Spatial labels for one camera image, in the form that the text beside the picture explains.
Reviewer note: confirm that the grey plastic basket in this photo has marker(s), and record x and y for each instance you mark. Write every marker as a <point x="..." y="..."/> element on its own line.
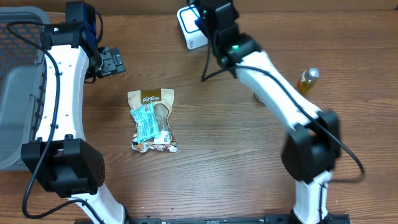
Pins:
<point x="23" y="76"/>

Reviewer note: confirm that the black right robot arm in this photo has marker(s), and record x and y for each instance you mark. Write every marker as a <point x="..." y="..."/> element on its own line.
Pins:
<point x="313" y="138"/>

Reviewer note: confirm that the brown snack pouch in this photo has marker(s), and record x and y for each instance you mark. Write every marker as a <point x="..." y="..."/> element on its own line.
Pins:
<point x="163" y="99"/>

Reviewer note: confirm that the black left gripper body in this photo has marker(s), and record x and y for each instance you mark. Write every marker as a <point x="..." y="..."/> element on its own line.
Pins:
<point x="105" y="65"/>

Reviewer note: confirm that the green lid jar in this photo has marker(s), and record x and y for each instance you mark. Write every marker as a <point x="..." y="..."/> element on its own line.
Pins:
<point x="258" y="98"/>

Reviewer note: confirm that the teal snack packet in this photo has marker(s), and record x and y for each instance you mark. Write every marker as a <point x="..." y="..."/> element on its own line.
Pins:
<point x="146" y="123"/>

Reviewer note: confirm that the white barcode scanner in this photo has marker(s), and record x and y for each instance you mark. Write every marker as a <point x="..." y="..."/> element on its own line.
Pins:
<point x="193" y="36"/>

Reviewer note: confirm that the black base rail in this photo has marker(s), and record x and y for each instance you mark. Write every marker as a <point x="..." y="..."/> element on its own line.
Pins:
<point x="267" y="219"/>

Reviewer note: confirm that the yellow dish soap bottle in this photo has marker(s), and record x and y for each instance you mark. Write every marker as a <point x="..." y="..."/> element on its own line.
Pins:
<point x="307" y="80"/>

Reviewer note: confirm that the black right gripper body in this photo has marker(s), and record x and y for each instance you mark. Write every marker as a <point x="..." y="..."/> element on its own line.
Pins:
<point x="216" y="40"/>

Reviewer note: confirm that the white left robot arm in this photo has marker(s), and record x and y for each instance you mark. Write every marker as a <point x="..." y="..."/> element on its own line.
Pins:
<point x="60" y="159"/>

